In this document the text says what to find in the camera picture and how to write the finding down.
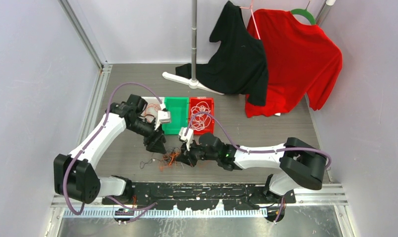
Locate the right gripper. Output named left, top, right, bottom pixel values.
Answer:
left=176, top=137, right=219, bottom=167

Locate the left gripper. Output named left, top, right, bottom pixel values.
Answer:
left=127, top=117, right=166, bottom=153

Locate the cable bundle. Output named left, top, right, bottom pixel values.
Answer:
left=139, top=149, right=183, bottom=171

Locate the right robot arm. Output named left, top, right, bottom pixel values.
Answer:
left=175, top=133, right=331, bottom=203

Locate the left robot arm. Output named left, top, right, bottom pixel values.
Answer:
left=53, top=94, right=171, bottom=204

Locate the white plastic bin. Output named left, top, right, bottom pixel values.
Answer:
left=141, top=96, right=161, bottom=122

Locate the red plastic bin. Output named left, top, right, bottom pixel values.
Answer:
left=188, top=97, right=215, bottom=135

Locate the green plastic bin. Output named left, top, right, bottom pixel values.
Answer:
left=162, top=97, right=189, bottom=135

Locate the white rack base foot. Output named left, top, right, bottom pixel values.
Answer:
left=162, top=72, right=224, bottom=95

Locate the black t-shirt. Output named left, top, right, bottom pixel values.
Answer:
left=175, top=0, right=269, bottom=107

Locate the garment rack pole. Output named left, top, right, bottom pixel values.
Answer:
left=191, top=0, right=198, bottom=84

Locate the red t-shirt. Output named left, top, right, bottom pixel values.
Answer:
left=245, top=9, right=343, bottom=118

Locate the pink hanger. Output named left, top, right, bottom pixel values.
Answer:
left=239, top=0, right=261, bottom=40

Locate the green hanger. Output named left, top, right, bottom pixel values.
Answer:
left=290, top=0, right=317, bottom=25

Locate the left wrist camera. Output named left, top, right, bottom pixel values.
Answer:
left=155, top=110, right=171, bottom=130

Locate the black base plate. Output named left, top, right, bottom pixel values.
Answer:
left=101, top=182, right=296, bottom=211

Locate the aluminium frame rail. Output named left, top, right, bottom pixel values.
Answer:
left=58, top=0, right=104, bottom=69

